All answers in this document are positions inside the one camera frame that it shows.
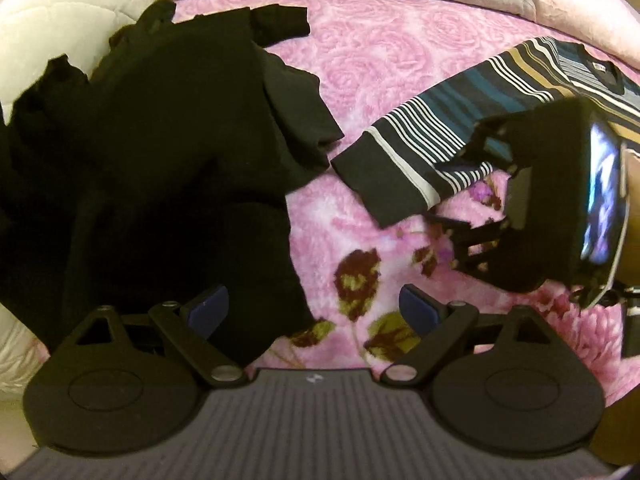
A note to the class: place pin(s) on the pink floral blanket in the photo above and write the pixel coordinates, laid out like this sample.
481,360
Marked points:
285,153

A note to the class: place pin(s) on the striped dark sweater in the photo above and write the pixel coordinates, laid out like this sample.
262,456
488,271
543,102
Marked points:
392,166

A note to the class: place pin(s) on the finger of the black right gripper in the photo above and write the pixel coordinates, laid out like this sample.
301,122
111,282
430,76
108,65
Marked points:
495,140
493,253

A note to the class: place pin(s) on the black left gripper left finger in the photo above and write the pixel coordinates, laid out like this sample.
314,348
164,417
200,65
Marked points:
168,346

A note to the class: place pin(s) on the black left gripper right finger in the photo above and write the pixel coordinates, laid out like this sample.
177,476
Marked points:
448,332

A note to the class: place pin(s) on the black garment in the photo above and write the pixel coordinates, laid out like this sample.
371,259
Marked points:
163,175

